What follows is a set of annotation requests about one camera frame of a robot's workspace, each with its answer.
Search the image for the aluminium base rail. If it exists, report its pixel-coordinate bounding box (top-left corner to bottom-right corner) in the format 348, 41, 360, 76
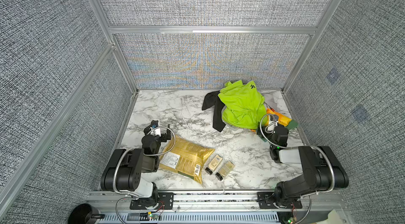
87, 189, 354, 224

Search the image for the grey white cloth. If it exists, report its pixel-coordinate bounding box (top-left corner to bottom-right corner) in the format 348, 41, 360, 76
262, 91, 283, 111

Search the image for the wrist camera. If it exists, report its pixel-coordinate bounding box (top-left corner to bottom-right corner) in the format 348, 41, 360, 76
264, 117, 278, 134
146, 120, 161, 136

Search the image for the small gold packet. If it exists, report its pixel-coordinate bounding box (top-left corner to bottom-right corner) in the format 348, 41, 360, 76
205, 154, 223, 175
215, 161, 235, 181

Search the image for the white vented cable duct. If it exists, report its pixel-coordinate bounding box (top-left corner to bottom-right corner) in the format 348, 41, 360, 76
100, 212, 281, 224

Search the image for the small gold packet left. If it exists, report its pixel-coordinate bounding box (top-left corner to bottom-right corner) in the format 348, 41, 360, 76
205, 154, 223, 175

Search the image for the black cloth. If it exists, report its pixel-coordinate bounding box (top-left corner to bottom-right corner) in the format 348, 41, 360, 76
201, 91, 225, 132

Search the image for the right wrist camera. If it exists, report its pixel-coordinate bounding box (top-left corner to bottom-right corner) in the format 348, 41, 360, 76
264, 117, 278, 134

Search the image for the neon green shirt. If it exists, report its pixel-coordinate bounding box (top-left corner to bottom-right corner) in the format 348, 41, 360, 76
218, 80, 266, 130

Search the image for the small gold packet right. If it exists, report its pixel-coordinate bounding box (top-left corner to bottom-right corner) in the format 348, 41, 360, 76
215, 161, 235, 181

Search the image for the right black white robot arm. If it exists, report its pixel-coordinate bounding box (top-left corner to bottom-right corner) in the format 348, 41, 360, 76
270, 125, 349, 207

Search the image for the gold snack bag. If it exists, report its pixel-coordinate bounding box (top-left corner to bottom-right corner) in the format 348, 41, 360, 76
159, 135, 215, 184

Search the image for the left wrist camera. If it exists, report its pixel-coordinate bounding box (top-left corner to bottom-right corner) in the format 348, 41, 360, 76
146, 120, 161, 136

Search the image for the rainbow coloured cloth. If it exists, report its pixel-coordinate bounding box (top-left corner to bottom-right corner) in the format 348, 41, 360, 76
261, 108, 298, 131

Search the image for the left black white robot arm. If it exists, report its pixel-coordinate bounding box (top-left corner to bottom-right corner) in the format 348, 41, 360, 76
100, 121, 176, 210

